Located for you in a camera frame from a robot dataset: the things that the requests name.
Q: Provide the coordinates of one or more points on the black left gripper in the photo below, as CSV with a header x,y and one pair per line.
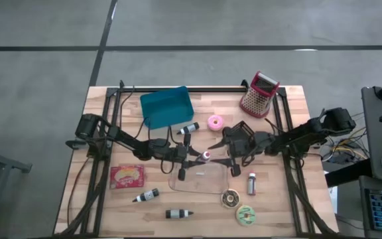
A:
x,y
179,154

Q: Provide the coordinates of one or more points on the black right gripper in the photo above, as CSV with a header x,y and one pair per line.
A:
x,y
242,146

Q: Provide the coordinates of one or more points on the red ink bottle white cap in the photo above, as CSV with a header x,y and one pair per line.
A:
x,y
251,184
206,155

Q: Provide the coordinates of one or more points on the black ink bottle white cap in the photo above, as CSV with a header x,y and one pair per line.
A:
x,y
189,128
148,194
177,213

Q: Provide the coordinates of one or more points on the pink frosted toy donut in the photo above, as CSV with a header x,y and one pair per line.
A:
x,y
211,120

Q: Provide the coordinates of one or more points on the chocolate frosted toy donut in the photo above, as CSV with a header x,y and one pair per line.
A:
x,y
225,198

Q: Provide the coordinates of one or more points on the red snack packet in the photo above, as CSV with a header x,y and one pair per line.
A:
x,y
127,176

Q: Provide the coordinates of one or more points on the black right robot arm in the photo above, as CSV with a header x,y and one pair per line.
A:
x,y
310,131

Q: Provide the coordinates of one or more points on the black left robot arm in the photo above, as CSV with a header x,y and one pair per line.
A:
x,y
128,142

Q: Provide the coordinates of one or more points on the clear plastic bin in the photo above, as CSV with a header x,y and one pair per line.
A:
x,y
197,184

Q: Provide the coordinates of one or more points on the black mesh basket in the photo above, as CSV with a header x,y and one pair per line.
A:
x,y
244,127

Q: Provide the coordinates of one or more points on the blue plastic bin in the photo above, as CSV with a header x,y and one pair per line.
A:
x,y
166,108

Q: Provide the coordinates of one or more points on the red metal box grater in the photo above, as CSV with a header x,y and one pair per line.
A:
x,y
257,99

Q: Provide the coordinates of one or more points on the green frosted toy donut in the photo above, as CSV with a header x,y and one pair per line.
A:
x,y
240,215

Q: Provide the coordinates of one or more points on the white box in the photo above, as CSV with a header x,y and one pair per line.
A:
x,y
333,199

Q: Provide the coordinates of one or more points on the dark grey side desk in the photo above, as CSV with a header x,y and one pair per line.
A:
x,y
375,146

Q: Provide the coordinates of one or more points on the grey metal furniture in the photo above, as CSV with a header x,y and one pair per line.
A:
x,y
2,162

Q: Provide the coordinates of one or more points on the black aluminium table frame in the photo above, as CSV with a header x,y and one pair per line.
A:
x,y
211,89

